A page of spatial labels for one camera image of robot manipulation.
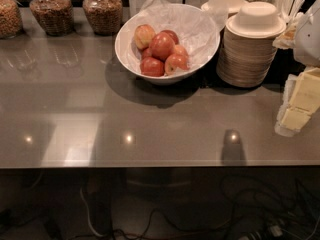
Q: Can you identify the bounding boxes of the black cables under table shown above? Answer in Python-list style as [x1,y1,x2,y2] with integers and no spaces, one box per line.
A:
[109,173,320,240]

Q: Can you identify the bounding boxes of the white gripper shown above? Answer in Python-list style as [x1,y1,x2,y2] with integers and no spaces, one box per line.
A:
[274,67,320,137]

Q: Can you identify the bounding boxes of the glass snack jar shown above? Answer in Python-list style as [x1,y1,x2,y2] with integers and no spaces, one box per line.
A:
[0,0,23,39]
[82,0,123,35]
[29,0,74,36]

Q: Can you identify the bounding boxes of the white ceramic bowl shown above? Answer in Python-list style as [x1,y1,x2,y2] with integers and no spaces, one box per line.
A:
[114,3,221,86]

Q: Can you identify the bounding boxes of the upturned paper bowl front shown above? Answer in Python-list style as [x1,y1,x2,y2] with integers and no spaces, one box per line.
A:
[226,2,286,38]

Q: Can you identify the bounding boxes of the red apple front left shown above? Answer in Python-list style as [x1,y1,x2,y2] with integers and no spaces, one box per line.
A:
[140,57,164,77]

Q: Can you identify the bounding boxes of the orange apple right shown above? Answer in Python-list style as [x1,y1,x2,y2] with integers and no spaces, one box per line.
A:
[174,44,189,57]

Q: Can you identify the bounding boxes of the upturned paper bowl back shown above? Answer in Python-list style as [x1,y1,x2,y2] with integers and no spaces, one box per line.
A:
[201,0,247,16]

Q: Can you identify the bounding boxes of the large red apple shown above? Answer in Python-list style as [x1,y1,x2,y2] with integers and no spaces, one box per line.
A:
[149,32,175,61]

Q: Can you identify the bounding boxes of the yellowish apple back left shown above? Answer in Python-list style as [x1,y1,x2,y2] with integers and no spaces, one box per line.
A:
[134,24,156,50]

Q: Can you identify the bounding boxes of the upturned paper bowl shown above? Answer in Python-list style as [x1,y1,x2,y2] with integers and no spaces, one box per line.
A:
[201,0,247,16]
[226,2,286,38]

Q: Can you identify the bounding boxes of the red-yellow apple front right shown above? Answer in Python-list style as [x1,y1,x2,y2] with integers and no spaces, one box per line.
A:
[165,54,189,75]

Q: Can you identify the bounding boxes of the small red hidden apple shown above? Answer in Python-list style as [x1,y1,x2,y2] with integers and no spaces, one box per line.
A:
[141,48,152,59]

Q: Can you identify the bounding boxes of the white paper bowl liner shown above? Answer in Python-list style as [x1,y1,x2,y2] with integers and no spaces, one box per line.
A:
[124,0,229,78]

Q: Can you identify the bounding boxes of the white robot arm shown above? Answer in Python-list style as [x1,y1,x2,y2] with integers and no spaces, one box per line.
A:
[275,0,320,137]

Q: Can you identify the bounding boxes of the left glass snack jar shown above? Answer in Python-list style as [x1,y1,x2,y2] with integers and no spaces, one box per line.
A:
[0,0,23,39]

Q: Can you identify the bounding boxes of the middle glass snack jar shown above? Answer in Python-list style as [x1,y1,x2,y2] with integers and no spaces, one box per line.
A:
[29,0,74,36]

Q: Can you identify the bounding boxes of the stack of paper plates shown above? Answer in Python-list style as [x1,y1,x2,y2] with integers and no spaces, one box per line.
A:
[216,28,277,88]

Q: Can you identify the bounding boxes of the right glass snack jar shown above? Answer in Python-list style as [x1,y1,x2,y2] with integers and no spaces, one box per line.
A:
[82,0,123,35]

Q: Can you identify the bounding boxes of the dark red back apple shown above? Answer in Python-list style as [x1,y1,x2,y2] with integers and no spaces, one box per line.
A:
[161,29,179,44]

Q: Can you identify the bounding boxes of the white cable under table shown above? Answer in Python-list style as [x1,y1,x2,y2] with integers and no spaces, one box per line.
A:
[79,187,107,239]

